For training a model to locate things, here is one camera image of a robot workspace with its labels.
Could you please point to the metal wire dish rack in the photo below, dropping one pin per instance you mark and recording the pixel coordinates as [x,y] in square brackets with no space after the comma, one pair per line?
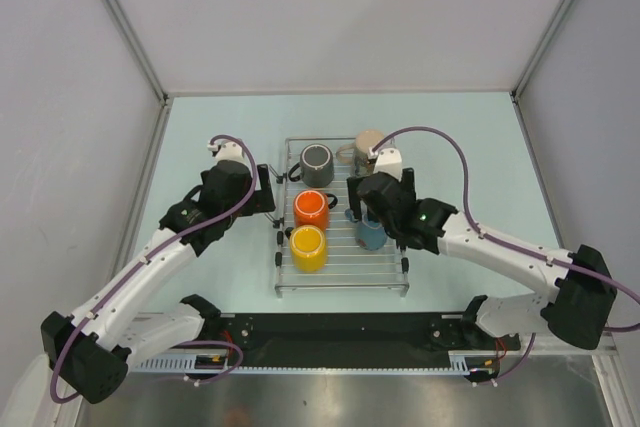
[349,266]

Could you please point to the dark grey mug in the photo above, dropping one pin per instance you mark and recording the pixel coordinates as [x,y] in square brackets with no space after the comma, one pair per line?
[315,167]

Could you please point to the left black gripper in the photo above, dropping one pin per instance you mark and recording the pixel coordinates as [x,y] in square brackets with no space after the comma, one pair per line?
[261,200]

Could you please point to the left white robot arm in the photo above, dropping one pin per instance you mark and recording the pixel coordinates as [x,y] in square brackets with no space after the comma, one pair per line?
[91,350]

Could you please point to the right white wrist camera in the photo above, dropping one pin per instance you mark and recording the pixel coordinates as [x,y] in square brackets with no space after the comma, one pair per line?
[388,161]

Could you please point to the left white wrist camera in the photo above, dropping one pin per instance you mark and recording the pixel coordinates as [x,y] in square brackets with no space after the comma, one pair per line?
[227,150]

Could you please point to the light blue mug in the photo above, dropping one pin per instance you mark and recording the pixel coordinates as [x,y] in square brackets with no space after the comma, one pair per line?
[369,233]

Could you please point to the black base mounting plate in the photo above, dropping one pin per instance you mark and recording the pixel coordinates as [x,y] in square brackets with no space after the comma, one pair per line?
[358,334]

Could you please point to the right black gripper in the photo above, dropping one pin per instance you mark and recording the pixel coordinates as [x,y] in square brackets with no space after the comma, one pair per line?
[355,200]

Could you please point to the beige printed mug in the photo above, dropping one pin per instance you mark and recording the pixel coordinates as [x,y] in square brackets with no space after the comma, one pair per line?
[355,154]

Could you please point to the white slotted cable duct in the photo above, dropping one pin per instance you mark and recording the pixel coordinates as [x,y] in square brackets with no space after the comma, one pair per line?
[205,365]

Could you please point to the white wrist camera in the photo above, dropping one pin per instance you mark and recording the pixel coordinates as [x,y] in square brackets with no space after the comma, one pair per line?
[227,150]
[388,161]

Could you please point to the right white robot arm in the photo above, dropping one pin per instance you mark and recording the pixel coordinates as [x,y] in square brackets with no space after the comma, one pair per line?
[571,292]

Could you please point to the orange mug black handle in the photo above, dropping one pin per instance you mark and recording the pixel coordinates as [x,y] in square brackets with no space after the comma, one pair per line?
[312,207]

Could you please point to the yellow mug black handle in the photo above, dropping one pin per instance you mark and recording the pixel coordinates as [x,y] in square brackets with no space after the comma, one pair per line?
[308,248]

